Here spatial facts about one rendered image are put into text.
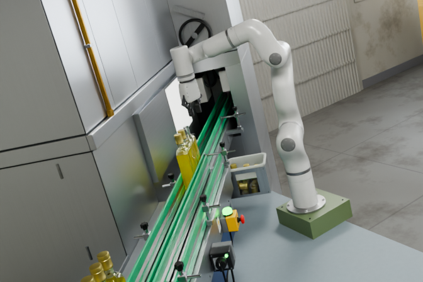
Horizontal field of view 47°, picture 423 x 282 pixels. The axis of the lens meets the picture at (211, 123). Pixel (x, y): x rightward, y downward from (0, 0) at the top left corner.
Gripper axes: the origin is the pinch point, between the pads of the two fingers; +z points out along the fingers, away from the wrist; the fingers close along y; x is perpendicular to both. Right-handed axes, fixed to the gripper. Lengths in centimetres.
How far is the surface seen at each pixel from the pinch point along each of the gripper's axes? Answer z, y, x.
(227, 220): 42, 26, 27
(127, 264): 35, 72, 16
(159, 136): 9.2, 11.7, -16.6
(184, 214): 28, 46, 24
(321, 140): 139, -289, -100
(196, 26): -31, -78, -54
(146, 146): 7.3, 28.0, -8.1
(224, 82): 11, -90, -53
